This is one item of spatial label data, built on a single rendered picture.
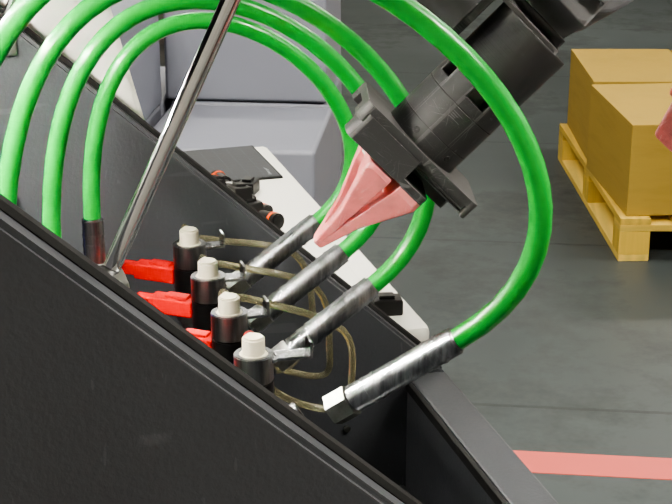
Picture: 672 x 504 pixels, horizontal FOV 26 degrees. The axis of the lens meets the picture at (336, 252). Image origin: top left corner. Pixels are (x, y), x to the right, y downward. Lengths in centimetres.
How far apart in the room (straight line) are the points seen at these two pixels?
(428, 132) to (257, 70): 208
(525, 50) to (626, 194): 359
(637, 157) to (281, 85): 173
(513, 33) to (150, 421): 42
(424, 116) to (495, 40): 7
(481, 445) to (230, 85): 184
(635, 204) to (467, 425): 324
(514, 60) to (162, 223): 46
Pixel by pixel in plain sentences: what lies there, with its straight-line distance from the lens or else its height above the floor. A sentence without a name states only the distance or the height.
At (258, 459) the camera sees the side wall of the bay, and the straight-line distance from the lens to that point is 65.
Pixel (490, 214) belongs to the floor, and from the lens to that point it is 494.
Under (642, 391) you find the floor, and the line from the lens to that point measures 369.
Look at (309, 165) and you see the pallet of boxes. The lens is 268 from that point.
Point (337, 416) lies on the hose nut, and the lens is 92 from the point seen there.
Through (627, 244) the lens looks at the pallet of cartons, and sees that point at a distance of 455.
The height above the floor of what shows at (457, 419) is 95.
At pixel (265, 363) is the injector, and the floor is 113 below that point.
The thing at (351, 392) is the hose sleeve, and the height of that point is 115.
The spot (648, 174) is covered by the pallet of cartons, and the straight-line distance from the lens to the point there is 451.
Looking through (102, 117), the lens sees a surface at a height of 125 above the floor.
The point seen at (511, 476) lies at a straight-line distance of 124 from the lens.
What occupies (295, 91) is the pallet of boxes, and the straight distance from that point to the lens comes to 301.
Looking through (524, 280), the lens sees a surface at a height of 123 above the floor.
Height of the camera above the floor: 154
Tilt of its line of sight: 20 degrees down
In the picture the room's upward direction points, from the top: straight up
